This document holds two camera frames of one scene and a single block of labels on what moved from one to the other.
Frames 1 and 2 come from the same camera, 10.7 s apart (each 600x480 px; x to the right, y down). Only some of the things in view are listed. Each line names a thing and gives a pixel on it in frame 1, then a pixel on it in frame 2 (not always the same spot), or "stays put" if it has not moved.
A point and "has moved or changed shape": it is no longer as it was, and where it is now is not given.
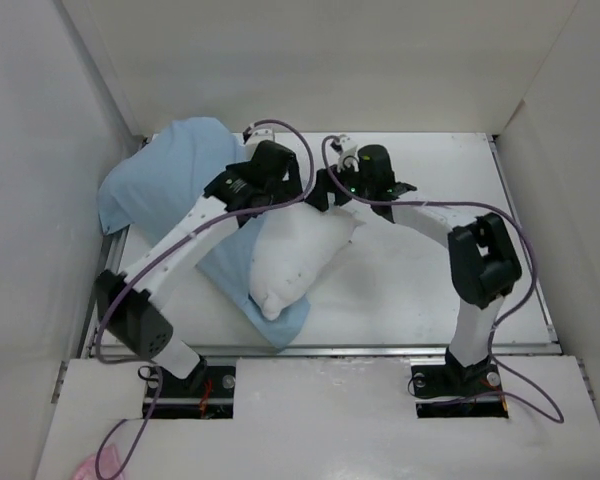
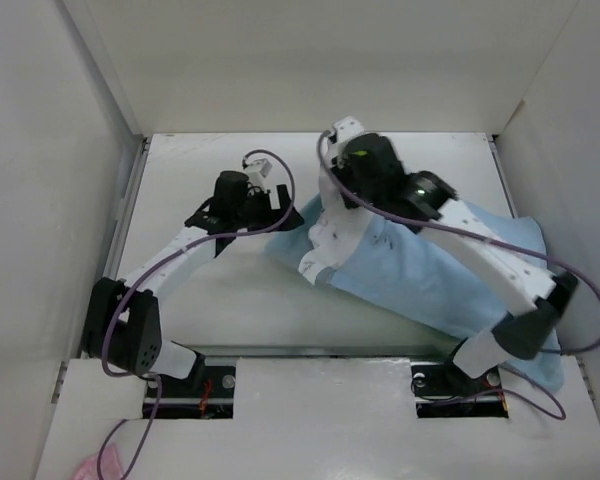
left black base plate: [205, 393] stays put
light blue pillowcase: [158, 184] -> [424, 272]
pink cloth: [108, 461] stays put
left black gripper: [288, 189] -> [263, 198]
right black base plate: [454, 391] stays put
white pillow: [292, 244] has moved or changed shape
